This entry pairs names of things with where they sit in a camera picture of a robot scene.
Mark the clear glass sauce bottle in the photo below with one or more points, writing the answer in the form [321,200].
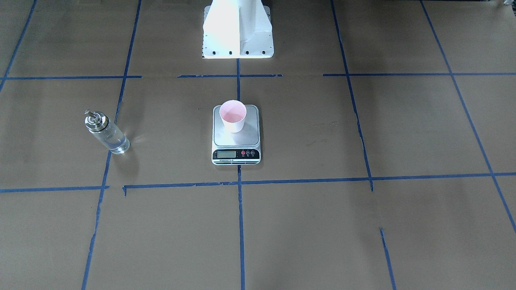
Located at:
[106,131]

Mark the silver electronic kitchen scale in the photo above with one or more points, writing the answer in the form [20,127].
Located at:
[239,148]

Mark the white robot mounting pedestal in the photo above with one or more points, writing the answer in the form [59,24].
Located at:
[237,29]

